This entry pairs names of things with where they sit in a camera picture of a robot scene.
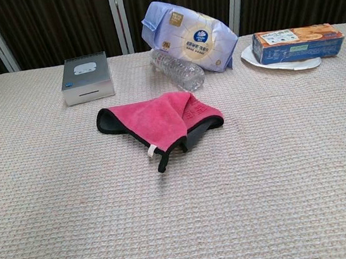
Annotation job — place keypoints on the pink and black cloth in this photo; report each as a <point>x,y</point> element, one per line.
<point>159,118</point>

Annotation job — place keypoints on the beige woven tablecloth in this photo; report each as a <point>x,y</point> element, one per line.
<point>184,214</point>

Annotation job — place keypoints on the blue orange cookie box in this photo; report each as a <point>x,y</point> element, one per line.
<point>298,42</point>

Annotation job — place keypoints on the lavender snack bag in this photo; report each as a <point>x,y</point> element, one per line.
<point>193,37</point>

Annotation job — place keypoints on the silver earbuds box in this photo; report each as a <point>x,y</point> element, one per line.
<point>87,83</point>

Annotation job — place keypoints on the white plate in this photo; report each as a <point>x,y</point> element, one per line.
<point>279,67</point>

